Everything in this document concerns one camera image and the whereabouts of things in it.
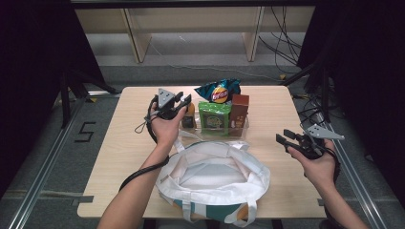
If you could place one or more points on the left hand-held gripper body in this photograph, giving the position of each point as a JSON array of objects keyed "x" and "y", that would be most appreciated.
[{"x": 167, "y": 106}]

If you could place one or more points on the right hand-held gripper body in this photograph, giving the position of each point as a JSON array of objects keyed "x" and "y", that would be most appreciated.
[{"x": 310, "y": 146}]

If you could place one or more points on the small white-capped bottle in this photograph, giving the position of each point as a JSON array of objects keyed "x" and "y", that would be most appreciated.
[{"x": 188, "y": 117}]

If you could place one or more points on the clear plastic container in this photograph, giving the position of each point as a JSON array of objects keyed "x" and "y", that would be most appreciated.
[{"x": 191, "y": 132}]

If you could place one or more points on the green snack packet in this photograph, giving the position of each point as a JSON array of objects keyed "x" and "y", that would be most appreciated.
[{"x": 214, "y": 119}]

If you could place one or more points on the blue potato chips bag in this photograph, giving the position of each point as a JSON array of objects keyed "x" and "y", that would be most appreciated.
[{"x": 219, "y": 92}]

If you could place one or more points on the brown carton box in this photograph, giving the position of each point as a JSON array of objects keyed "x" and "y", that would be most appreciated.
[{"x": 238, "y": 111}]

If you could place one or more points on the white patterned tote bag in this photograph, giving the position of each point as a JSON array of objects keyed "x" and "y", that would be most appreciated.
[{"x": 213, "y": 178}]

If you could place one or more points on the person's left hand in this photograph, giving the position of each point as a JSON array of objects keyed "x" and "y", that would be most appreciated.
[{"x": 165, "y": 130}]

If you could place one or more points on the person's right hand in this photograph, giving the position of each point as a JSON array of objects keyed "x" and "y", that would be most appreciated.
[{"x": 320, "y": 171}]

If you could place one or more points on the black tripod stand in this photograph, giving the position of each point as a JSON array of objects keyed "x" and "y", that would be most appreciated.
[
  {"x": 318, "y": 82},
  {"x": 76, "y": 86}
]

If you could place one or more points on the light wooden desk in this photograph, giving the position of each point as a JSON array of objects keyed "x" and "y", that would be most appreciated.
[{"x": 191, "y": 19}]

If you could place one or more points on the black curtain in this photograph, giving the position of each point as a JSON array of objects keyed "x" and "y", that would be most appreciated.
[
  {"x": 366, "y": 63},
  {"x": 31, "y": 63}
]

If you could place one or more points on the grey floor tape strip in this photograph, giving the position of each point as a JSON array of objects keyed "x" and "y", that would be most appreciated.
[{"x": 57, "y": 194}]

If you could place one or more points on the metal floor rail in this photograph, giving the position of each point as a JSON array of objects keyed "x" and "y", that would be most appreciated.
[
  {"x": 38, "y": 178},
  {"x": 369, "y": 203}
]

